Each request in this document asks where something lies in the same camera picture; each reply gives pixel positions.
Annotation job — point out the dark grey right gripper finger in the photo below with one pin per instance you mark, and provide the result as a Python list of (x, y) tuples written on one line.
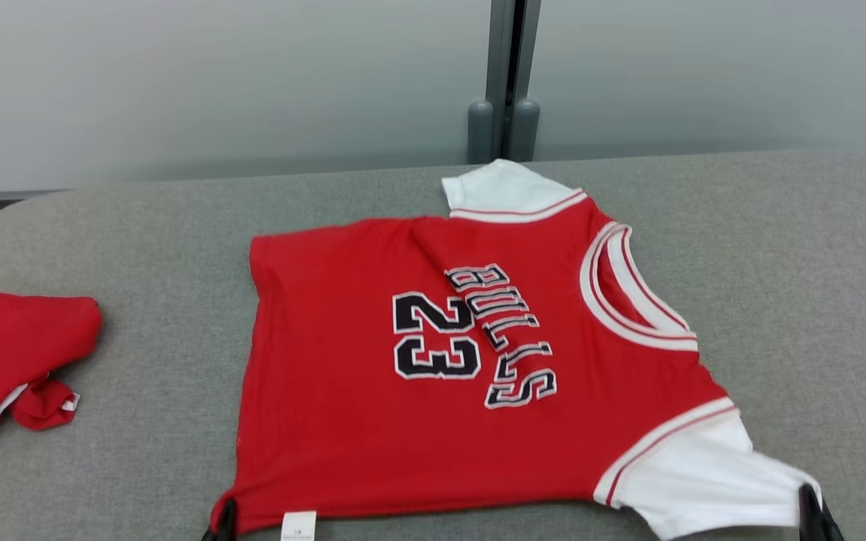
[(810, 515), (833, 530)]

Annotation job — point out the grey aluminium partition post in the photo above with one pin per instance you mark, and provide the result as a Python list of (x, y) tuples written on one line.
[(499, 60)]

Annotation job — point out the grey cylinder post foot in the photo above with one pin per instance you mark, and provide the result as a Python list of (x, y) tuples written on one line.
[(525, 131), (479, 131)]

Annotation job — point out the red Bulls 23 jersey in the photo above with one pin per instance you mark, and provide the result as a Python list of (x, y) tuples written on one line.
[(343, 436)]

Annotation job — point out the grey fabric sofa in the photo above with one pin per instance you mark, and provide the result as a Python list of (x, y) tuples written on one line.
[(140, 248)]

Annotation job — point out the red shorts with white band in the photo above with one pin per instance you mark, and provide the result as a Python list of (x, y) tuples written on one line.
[(4, 346)]

